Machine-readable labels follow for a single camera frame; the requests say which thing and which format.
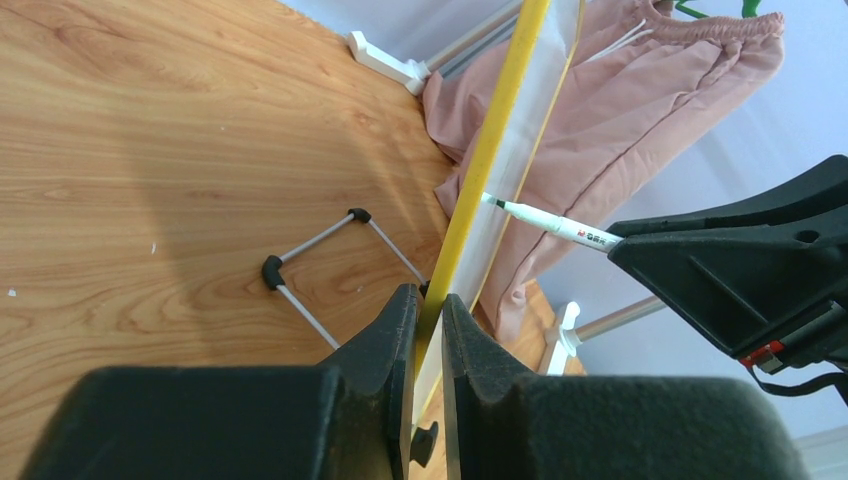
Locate yellow-framed whiteboard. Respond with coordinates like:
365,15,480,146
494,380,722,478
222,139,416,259
412,1,585,424

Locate pink cloth shorts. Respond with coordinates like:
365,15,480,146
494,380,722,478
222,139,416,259
422,1,785,342

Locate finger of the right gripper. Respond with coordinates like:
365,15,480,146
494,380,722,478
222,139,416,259
608,154,847,237
608,211,847,359

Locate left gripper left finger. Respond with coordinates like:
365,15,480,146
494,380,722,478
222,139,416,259
22,284,419,479

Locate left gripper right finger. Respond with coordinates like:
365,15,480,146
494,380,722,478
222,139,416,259
442,294,808,479

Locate white green marker pen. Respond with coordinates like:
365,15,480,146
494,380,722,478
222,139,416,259
481,192,624,253

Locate white metal clothes rack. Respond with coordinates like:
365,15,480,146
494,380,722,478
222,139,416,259
346,0,670,376

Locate green clothes hanger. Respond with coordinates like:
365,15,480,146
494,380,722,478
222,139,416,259
673,0,762,19

